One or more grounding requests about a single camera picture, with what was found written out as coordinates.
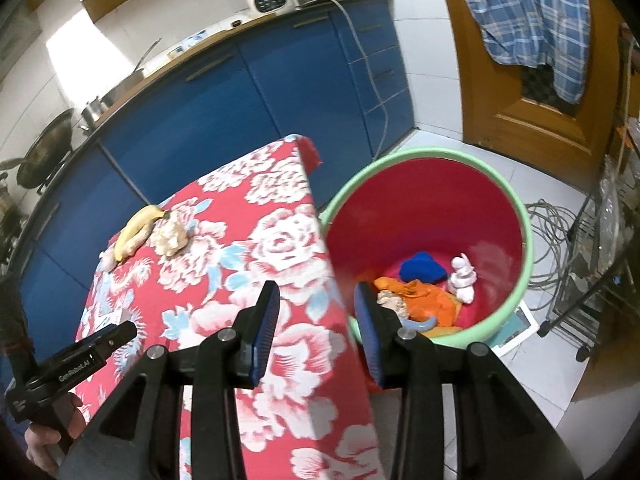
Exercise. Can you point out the pale blue curved piece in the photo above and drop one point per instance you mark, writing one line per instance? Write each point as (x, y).
(422, 327)

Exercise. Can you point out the blue plaid shirt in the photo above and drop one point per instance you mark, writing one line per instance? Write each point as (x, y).
(525, 15)

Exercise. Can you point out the white card box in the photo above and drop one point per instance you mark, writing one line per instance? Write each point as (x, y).
(114, 317)

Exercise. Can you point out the red bucket with green rim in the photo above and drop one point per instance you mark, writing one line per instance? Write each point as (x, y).
(425, 210)

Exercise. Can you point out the blue kitchen cabinet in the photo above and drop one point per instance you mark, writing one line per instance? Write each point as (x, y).
(300, 85)

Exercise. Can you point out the ginger root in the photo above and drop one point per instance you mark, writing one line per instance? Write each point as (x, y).
(170, 240)

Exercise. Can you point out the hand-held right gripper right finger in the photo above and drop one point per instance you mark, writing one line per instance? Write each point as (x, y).
(370, 340)

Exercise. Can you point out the pale yellow sponge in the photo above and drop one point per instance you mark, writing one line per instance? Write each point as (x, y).
(447, 332)

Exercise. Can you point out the steel pot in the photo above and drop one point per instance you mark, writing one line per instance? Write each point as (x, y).
(92, 110)

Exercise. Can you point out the person's left hand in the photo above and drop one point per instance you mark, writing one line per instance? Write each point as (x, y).
(42, 447)

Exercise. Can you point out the brown cardboard box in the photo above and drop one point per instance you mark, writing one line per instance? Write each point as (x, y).
(615, 375)

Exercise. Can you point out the clear plastic bag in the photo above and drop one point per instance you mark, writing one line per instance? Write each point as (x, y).
(612, 210)

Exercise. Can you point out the white flat board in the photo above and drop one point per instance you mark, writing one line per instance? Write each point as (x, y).
(522, 327)

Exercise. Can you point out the wooden door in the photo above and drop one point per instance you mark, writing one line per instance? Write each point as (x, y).
(490, 125)

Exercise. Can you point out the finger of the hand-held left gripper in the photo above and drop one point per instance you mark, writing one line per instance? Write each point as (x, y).
(119, 336)

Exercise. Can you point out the red floral tablecloth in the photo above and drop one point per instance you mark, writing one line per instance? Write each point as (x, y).
(280, 240)

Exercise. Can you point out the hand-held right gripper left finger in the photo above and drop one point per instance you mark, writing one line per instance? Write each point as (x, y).
(266, 335)

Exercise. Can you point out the yellow banana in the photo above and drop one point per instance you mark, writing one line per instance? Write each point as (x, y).
(137, 227)

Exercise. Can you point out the blue cloth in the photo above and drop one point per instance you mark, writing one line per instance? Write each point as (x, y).
(422, 267)

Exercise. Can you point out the white sock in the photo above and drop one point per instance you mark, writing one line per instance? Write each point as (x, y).
(462, 282)

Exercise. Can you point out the black wok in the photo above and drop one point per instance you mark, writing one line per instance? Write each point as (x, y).
(45, 152)

